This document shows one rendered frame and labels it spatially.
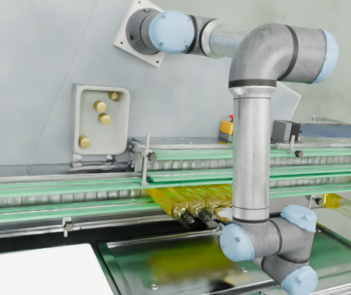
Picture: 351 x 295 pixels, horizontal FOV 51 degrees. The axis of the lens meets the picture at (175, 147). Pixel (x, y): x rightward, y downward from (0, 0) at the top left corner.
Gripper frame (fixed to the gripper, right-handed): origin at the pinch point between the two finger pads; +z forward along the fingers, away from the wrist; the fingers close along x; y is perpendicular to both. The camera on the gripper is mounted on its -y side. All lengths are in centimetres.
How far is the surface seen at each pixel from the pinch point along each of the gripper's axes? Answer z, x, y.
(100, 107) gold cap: 34, -27, 31
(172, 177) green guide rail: 20.1, -6.4, 9.2
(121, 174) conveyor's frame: 27.4, -5.4, 24.6
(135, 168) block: 26.9, -7.7, 20.2
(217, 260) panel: -2.9, 12.6, 2.7
